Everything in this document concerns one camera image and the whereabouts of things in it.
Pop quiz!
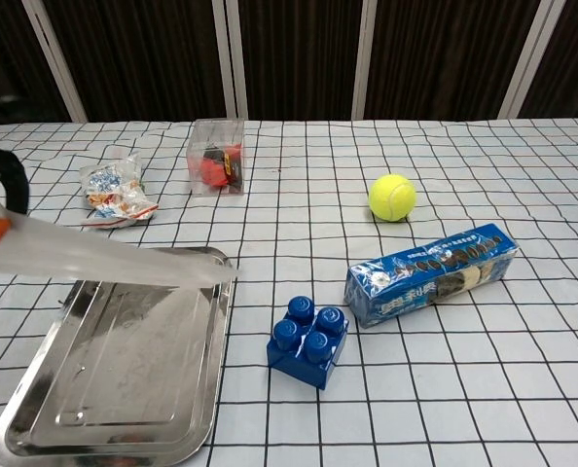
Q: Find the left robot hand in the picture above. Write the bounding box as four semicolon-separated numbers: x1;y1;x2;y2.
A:
0;140;30;260

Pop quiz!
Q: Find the white paper sheet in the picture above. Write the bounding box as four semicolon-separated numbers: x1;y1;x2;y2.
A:
0;195;242;289

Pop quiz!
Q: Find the silver metal tray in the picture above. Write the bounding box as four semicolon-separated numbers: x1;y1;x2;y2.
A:
0;245;235;467

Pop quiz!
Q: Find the crumpled snack bag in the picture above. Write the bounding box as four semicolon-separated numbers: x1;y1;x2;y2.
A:
78;150;162;231

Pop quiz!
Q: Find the clear plastic box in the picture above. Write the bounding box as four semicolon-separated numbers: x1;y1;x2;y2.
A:
186;118;248;198

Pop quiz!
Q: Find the blue building block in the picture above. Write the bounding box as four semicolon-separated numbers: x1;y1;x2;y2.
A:
266;295;350;391

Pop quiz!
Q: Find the yellow tennis ball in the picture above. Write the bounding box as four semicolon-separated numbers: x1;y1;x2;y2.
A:
368;173;417;223

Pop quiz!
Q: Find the blue cookie box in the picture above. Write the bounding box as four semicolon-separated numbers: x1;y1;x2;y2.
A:
343;222;522;330

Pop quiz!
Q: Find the checkered tablecloth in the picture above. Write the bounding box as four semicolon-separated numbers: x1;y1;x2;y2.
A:
0;116;578;467

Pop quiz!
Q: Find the white frame post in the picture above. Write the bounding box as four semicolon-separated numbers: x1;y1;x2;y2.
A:
498;0;568;120
19;0;89;124
350;0;379;121
210;0;249;121

